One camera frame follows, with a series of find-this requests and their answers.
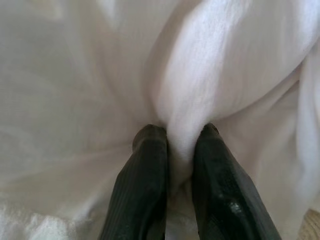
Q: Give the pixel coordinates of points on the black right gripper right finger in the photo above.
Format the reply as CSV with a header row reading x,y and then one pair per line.
x,y
225,190

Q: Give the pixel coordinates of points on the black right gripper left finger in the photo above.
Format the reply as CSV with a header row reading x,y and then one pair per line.
x,y
140,185

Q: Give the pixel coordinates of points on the white cloth garment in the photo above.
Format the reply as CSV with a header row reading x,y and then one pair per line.
x,y
205,75

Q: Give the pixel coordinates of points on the beige woven basket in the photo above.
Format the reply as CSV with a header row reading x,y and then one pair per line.
x,y
312,225

